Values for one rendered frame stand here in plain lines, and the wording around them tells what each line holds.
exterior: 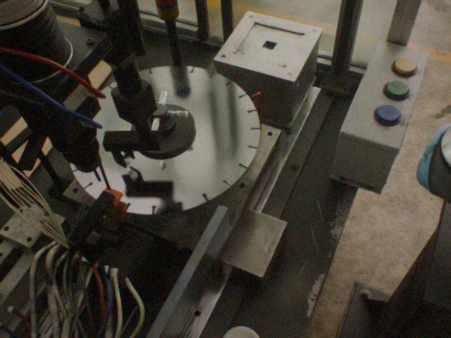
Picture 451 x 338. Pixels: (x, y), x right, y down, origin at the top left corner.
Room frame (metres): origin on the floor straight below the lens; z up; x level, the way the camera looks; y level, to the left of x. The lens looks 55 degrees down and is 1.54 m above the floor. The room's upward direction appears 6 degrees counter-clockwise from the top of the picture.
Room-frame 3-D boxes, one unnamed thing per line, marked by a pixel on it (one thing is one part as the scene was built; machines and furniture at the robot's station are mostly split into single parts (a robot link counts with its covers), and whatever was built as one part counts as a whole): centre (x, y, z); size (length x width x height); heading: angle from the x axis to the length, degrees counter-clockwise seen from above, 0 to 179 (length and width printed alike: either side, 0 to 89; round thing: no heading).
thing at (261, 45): (0.78, -0.12, 0.82); 0.18 x 0.18 x 0.15; 60
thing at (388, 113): (0.55, -0.31, 0.90); 0.04 x 0.04 x 0.02
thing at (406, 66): (0.67, -0.38, 0.90); 0.04 x 0.04 x 0.02
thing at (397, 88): (0.61, -0.35, 0.90); 0.04 x 0.04 x 0.02
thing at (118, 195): (0.35, 0.20, 0.95); 0.10 x 0.03 x 0.07; 150
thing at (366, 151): (0.62, -0.33, 0.82); 0.28 x 0.11 x 0.15; 150
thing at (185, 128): (0.52, 0.10, 0.96); 0.11 x 0.11 x 0.03
